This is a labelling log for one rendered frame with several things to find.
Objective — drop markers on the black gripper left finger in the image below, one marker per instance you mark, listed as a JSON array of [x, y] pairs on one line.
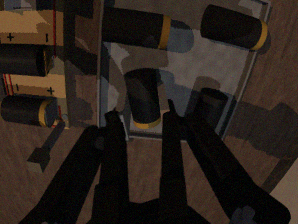
[[63, 199]]

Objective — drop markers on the black battery with yellow top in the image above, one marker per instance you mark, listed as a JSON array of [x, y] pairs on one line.
[[135, 27], [24, 110], [232, 27], [22, 59], [142, 92], [210, 105]]

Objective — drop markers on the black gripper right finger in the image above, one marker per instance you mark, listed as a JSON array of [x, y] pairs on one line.
[[242, 200]]

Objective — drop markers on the light grey tray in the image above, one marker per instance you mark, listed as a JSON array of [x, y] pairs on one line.
[[189, 61]]

